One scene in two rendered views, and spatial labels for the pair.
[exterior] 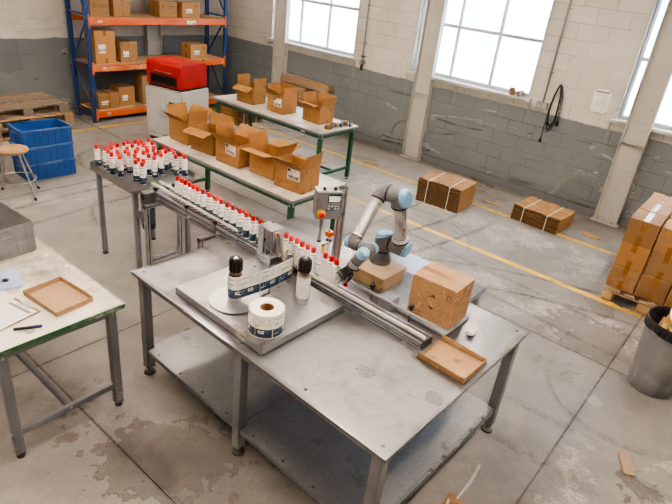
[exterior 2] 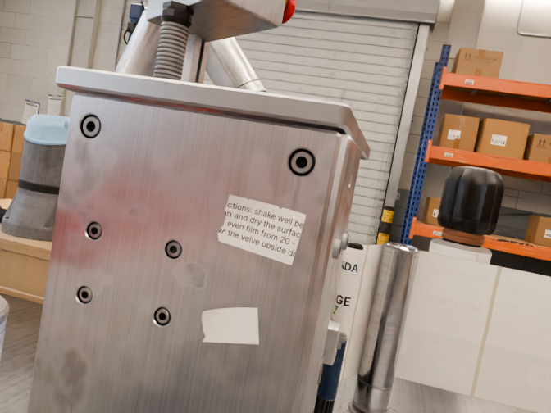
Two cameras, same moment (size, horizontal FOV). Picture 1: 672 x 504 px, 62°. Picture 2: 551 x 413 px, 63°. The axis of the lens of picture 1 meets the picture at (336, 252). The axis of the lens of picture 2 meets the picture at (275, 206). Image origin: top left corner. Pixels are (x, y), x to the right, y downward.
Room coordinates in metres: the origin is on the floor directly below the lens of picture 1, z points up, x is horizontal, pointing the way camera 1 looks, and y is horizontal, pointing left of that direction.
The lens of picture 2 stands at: (3.43, 0.66, 1.12)
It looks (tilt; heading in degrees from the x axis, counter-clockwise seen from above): 4 degrees down; 245
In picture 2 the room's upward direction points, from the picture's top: 10 degrees clockwise
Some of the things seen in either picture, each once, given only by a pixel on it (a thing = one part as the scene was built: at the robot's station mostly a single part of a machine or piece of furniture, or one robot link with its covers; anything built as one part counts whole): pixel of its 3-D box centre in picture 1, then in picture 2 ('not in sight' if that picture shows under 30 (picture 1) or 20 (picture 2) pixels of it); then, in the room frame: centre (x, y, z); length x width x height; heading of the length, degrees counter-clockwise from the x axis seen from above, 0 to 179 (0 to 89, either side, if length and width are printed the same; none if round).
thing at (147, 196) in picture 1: (146, 210); not in sight; (4.29, 1.65, 0.71); 0.15 x 0.12 x 0.34; 141
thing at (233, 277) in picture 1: (235, 278); not in sight; (2.81, 0.57, 1.04); 0.09 x 0.09 x 0.29
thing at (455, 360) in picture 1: (452, 357); not in sight; (2.54, -0.72, 0.85); 0.30 x 0.26 x 0.04; 51
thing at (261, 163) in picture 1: (271, 155); not in sight; (5.36, 0.76, 0.96); 0.53 x 0.45 x 0.37; 145
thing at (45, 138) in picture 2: (384, 240); (60, 149); (3.46, -0.32, 1.09); 0.13 x 0.12 x 0.14; 56
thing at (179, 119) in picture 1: (186, 123); not in sight; (6.13, 1.84, 0.97); 0.45 x 0.40 x 0.37; 145
